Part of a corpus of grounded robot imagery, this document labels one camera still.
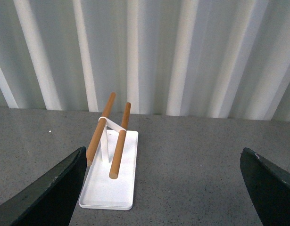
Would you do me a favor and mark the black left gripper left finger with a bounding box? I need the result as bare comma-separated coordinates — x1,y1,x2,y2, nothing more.
0,147,87,226

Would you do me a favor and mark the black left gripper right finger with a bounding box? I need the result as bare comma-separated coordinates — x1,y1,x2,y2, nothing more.
240,148,290,226

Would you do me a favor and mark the white towel rack stand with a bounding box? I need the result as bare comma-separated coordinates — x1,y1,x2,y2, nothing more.
78,92,139,210

